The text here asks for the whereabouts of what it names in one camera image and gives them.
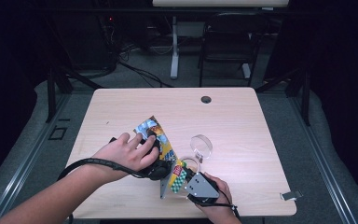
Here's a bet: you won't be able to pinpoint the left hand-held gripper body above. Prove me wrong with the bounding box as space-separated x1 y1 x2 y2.
109 136 173 200

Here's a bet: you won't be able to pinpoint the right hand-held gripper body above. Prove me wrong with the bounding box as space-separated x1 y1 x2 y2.
185 172 222 206

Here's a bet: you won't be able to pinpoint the yellow spouted snack pouch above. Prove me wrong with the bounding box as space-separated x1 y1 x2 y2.
132 115 188 194

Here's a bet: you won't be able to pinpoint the clear glass jar with lid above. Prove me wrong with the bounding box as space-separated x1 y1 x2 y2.
176 133 213 180

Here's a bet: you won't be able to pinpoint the person's right hand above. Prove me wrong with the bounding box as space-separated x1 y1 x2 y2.
195 174 236 218

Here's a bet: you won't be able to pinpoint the person's left hand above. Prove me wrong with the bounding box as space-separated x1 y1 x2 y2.
91 133 160 181

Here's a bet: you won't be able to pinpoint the grey tape strip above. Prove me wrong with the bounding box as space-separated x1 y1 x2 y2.
279 189 303 202

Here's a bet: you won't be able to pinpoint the white desk leg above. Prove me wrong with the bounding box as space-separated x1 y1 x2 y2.
170 15 180 80

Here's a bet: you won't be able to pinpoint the white desk foot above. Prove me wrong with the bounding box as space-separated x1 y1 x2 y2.
241 63 252 79

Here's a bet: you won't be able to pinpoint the black metal stand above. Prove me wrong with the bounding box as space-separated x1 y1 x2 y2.
45 66 103 123
255 68 311 127

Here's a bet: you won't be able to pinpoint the black folding chair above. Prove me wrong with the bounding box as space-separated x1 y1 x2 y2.
198 12 269 88

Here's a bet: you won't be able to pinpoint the dark computer tower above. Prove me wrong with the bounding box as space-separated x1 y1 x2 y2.
52 12 119 71

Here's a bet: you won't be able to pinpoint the white desk top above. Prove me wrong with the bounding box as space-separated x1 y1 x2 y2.
152 0 290 7

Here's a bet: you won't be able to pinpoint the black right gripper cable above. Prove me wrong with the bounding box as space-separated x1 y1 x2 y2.
192 194 241 219

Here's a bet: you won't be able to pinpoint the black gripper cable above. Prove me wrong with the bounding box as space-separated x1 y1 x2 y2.
57 157 157 181
192 194 241 219

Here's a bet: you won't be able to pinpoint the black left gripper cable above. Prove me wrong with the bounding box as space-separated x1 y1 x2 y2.
57 157 157 181

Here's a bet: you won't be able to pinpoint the black floor cables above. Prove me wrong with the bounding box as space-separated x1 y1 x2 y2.
117 60 173 89

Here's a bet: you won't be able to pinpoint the aluminium floor rail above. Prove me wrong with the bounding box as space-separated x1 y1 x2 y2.
0 92 73 224
288 92 358 224

